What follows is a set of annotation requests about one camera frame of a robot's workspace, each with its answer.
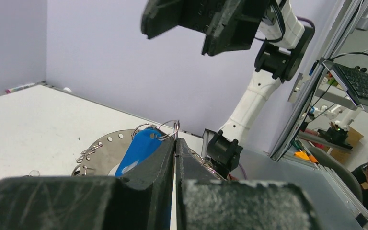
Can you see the round steel key organizer disc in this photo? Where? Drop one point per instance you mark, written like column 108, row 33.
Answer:
column 104, row 155

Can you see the blue key tag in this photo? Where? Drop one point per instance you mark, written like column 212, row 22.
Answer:
column 143, row 145

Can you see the red marker pen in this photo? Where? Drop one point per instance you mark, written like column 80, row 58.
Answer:
column 18, row 88

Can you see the black computer keyboard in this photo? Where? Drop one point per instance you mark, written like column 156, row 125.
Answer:
column 352, row 81

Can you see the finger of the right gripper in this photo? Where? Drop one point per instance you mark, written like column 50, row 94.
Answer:
column 228, row 25
column 159, row 16

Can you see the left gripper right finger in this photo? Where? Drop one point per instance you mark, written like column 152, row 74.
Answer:
column 206, row 202

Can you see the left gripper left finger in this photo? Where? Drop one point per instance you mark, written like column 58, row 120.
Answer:
column 139, row 200

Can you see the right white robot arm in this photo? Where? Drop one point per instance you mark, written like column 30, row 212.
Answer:
column 283, row 47

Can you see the aluminium frame rail right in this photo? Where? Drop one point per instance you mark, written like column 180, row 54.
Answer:
column 334, row 20

